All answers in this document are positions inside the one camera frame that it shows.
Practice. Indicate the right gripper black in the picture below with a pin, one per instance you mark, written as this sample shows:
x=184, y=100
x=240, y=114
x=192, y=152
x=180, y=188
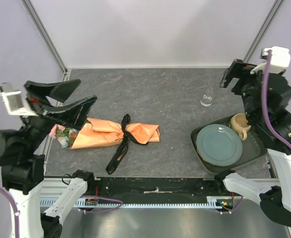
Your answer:
x=239, y=69

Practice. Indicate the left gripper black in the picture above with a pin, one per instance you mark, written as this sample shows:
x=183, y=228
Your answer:
x=75, y=113

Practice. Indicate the artificial flower bunch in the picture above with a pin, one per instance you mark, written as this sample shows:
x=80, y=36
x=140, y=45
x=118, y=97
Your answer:
x=70, y=138

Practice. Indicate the orange wrapping paper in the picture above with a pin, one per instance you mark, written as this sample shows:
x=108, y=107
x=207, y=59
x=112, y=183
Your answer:
x=102, y=133

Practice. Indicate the black ribbon gold lettering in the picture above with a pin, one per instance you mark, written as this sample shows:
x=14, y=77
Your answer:
x=123, y=147

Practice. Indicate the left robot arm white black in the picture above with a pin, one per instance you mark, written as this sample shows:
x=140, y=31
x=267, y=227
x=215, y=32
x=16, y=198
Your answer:
x=22, y=171

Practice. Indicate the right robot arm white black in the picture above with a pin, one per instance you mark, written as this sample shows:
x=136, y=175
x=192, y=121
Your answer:
x=274, y=201

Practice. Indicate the clear glass vase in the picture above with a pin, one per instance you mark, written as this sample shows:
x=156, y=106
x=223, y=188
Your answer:
x=206, y=100

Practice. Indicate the beige ceramic mug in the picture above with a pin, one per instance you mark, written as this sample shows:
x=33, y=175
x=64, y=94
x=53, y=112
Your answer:
x=239, y=124

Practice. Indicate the blue-grey ceramic plate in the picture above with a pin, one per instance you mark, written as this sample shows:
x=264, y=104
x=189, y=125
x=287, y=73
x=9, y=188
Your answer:
x=218, y=145

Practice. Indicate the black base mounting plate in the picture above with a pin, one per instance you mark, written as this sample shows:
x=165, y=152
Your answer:
x=157, y=190

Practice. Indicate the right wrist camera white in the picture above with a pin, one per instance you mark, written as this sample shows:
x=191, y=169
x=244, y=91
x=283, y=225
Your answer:
x=278, y=57

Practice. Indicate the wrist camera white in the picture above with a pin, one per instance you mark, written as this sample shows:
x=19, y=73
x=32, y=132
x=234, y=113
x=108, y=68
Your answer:
x=13, y=101
x=278, y=57

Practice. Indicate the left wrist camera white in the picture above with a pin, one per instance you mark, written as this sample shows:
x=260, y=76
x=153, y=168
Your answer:
x=13, y=101

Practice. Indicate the right aluminium frame post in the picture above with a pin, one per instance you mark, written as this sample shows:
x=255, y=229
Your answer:
x=263, y=29

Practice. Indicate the aluminium frame post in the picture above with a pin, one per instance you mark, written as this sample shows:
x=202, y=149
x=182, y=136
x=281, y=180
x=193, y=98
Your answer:
x=44, y=34
x=263, y=29

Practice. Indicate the left aluminium frame post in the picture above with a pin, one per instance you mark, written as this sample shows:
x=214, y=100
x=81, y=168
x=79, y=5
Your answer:
x=44, y=34

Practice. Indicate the grey slotted cable duct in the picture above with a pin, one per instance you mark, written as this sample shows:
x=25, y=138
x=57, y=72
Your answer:
x=211, y=203

